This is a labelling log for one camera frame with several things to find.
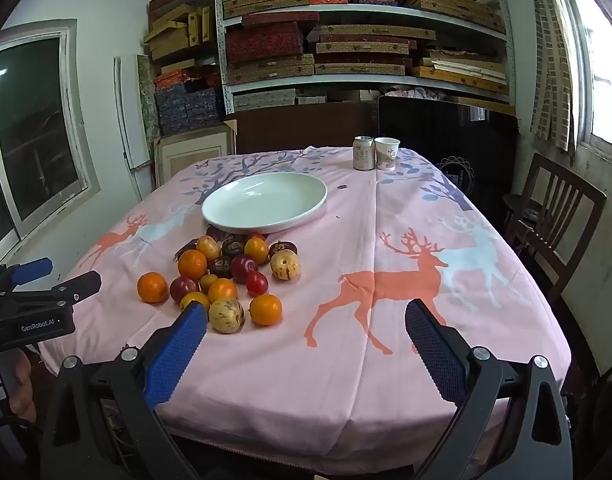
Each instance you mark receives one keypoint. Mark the stack of red patterned boxes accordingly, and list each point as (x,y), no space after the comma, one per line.
(263,40)

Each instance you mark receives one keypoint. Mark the striped pepino melon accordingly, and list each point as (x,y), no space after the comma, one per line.
(285,265)
(226,315)

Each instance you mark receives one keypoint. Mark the black panel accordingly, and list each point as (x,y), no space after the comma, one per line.
(435,125)

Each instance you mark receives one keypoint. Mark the dark wooden chair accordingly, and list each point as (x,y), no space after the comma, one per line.
(570,182)

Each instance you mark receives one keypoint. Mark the bright window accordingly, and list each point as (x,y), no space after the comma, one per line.
(605,60)

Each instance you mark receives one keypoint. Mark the marble patterned panel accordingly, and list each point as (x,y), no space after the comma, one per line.
(148,100)

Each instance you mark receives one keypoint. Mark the pink deer print tablecloth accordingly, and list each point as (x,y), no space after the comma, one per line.
(311,385)

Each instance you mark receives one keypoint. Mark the sliding window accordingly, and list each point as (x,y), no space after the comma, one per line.
(36,125)

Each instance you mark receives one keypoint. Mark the white board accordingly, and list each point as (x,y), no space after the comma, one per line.
(136,110)

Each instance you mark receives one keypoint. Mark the paper cup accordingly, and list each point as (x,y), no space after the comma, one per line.
(387,154)

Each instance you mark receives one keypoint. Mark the person's left hand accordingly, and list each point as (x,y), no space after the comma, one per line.
(22,385)

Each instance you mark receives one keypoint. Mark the stack of woven brown boxes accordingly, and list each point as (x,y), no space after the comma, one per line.
(366,50)

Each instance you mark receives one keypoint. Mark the framed picture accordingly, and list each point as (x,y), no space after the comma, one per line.
(193,152)

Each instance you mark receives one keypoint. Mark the small yellow fruit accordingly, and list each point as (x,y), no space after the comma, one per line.
(208,281)

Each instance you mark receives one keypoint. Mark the bundle of tan slatted strips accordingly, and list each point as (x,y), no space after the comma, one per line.
(550,60)

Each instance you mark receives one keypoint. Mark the stack of blue floral boxes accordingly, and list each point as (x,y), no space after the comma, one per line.
(186,107)

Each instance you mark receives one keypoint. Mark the dark brown wooden board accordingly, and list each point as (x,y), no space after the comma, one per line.
(296,130)

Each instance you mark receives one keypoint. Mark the stack of grey boxes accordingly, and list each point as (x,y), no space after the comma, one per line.
(266,100)

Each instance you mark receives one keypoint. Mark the pale drink can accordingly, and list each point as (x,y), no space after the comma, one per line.
(364,155)

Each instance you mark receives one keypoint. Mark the orange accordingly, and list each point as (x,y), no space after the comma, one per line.
(191,298)
(152,287)
(256,250)
(192,264)
(266,309)
(222,290)

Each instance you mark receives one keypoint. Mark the stack of yellow brown boxes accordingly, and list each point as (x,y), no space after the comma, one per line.
(176,30)

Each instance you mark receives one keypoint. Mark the stack of pale wooden boxes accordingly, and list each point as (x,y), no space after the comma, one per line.
(465,72)

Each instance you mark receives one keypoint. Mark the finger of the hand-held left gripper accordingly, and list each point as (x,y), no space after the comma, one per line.
(33,270)
(81,284)

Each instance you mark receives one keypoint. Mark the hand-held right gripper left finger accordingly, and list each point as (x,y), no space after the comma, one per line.
(178,355)

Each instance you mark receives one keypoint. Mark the yellow round fruit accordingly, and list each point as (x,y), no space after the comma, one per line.
(208,247)

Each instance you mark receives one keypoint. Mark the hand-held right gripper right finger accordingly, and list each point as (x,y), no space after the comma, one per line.
(433,355)

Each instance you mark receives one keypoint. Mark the white metal shelf rack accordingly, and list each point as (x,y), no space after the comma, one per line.
(220,35)

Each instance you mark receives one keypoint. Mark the white plate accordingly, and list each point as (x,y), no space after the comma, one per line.
(266,200)

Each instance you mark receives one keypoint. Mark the dark water chestnut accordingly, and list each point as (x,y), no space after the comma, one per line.
(283,247)
(220,266)
(233,247)
(186,251)

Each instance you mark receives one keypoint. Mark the cherry tomato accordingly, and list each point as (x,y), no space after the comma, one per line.
(257,283)
(256,235)

